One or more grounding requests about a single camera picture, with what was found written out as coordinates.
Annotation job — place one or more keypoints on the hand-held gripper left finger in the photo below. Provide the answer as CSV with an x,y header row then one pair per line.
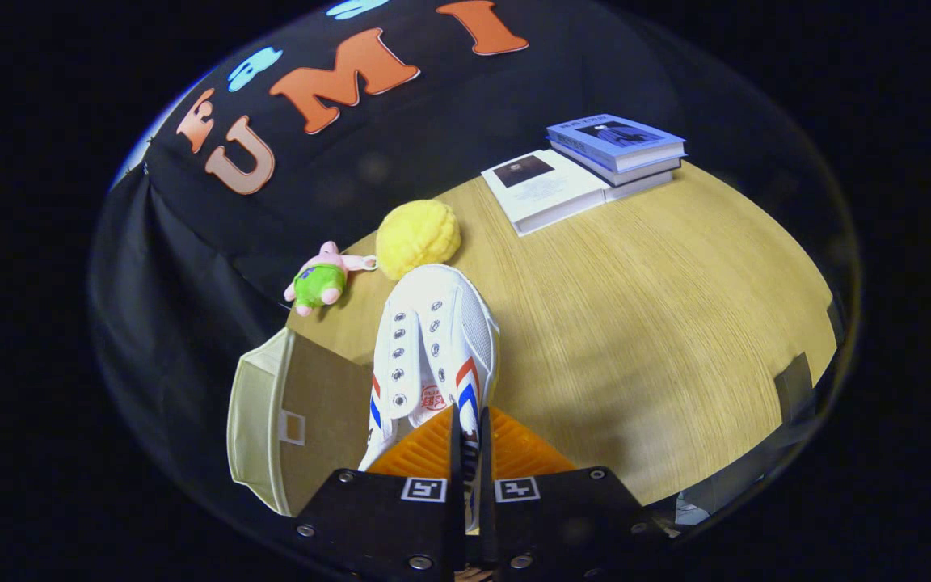
x,y
401,525

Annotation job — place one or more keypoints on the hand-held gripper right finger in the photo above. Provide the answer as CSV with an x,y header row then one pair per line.
x,y
554,525

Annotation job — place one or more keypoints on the brown fabric storage box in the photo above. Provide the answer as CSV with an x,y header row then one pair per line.
x,y
324,404

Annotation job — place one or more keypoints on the white canvas shoe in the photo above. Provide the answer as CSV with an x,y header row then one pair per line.
x,y
437,323

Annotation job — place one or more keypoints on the yellow plush ball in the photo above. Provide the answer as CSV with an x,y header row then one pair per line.
x,y
417,238

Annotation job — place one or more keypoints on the black backdrop cloth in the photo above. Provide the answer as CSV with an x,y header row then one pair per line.
x,y
215,259

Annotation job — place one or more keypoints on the white paperback book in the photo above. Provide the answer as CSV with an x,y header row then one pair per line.
x,y
546,190

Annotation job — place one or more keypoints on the white book under blue book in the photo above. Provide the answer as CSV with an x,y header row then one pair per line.
x,y
643,179

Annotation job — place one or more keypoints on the blue cover book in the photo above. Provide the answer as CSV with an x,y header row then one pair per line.
x,y
615,137

